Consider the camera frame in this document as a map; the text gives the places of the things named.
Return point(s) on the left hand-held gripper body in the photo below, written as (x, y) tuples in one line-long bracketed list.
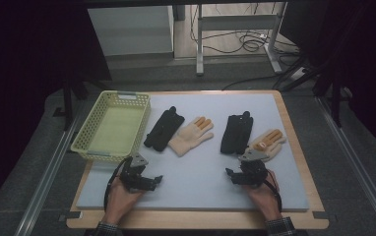
[(133, 175)]

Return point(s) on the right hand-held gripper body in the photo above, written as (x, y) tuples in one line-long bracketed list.
[(253, 170)]

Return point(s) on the black glove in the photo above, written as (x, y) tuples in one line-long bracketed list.
[(237, 132), (163, 129)]

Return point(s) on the yellow-green plastic basket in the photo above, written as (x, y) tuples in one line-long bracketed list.
[(120, 128)]

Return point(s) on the cream glove with orange fingers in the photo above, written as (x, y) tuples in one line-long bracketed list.
[(269, 141), (191, 136)]

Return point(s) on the person's left hand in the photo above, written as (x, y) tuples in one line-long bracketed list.
[(122, 200)]

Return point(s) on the person's right hand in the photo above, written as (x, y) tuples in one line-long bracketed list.
[(263, 198)]

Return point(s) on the black stand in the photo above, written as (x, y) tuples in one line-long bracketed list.
[(335, 98), (68, 105)]

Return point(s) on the white power strip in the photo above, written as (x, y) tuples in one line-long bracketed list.
[(298, 73)]

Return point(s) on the white cabinet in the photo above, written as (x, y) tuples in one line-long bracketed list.
[(133, 29)]

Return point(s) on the dark curtain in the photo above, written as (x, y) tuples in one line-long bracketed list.
[(356, 59), (28, 65)]

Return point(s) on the black table corner bracket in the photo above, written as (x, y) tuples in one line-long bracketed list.
[(70, 215), (321, 215)]

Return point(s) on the metal floor rail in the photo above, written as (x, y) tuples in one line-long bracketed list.
[(361, 170), (43, 183)]

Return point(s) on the grey metal desk frame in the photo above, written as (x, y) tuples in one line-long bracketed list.
[(235, 23)]

